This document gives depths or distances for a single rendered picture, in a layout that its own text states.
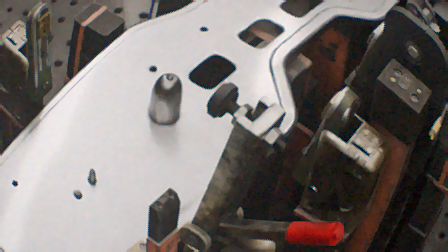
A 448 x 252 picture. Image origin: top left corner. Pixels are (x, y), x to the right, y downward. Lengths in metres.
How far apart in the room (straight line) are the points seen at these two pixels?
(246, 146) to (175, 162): 0.25
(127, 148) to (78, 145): 0.06
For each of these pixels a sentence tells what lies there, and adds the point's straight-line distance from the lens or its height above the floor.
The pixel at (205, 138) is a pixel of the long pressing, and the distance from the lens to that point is 1.19.
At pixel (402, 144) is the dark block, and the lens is 1.16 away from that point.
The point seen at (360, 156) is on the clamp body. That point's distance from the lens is 1.11.
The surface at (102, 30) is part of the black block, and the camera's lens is 1.31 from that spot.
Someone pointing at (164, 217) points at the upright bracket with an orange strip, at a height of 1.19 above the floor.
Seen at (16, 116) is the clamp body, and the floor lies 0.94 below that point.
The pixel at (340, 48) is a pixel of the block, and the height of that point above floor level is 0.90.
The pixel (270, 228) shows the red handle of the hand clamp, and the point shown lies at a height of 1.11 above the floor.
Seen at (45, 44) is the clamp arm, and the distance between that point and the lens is 1.19.
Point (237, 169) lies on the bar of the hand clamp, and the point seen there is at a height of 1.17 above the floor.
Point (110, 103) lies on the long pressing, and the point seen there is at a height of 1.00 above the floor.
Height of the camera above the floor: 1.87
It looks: 47 degrees down
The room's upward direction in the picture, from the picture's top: 11 degrees clockwise
